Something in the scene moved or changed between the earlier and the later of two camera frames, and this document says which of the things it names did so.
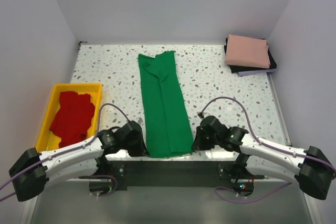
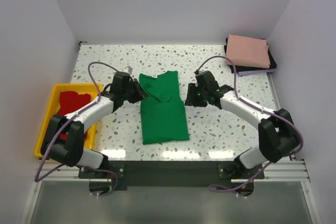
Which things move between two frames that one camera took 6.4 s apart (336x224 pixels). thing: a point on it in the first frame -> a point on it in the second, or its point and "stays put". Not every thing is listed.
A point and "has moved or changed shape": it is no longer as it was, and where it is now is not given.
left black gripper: x=141 y=149 -> x=140 y=94
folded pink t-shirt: x=247 y=52 stays put
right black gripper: x=198 y=145 -> x=191 y=99
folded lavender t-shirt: x=243 y=73 stays put
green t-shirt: x=167 y=129 has moved or changed shape
